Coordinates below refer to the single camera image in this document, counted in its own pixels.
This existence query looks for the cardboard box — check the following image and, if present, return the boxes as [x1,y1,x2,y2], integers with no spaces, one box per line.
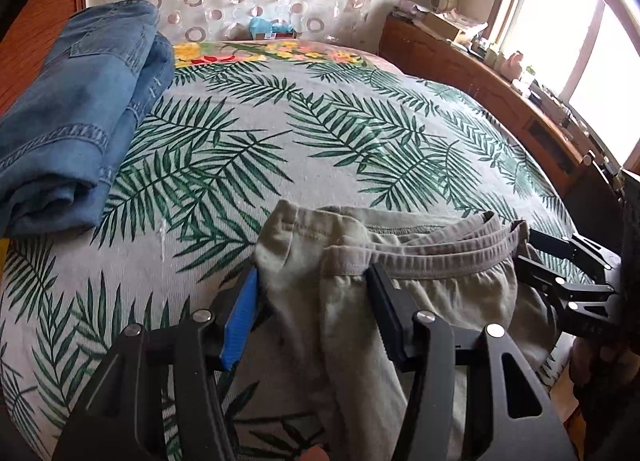
[419,11,463,39]

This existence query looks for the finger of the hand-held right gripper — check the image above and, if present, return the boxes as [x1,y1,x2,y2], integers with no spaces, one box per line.
[515,253,622,304]
[527,228,621,273]

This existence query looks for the blue jeans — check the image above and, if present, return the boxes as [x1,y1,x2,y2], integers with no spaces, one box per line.
[0,0,176,237]

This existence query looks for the wooden headboard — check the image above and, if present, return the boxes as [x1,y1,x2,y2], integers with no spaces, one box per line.
[0,0,88,116]

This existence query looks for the leaf print bed sheet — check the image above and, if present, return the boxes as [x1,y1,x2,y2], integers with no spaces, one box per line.
[0,38,581,461]

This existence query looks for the blue plastic bag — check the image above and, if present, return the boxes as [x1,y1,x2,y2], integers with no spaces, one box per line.
[247,17,296,40]

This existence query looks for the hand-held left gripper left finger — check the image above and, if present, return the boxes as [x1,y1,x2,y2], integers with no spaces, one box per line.
[52,268,261,461]

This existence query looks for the window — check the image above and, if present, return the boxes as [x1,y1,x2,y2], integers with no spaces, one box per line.
[487,0,640,166]

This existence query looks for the dark side table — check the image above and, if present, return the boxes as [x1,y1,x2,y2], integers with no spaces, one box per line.
[567,161,626,252]

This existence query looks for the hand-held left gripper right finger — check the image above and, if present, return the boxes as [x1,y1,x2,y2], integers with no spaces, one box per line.
[366,262,576,461]

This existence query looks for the person's right hand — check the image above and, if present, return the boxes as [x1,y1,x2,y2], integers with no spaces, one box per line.
[570,336,631,392]

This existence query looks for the wooden cabinet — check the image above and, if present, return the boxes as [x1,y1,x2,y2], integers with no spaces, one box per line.
[379,13,591,196]

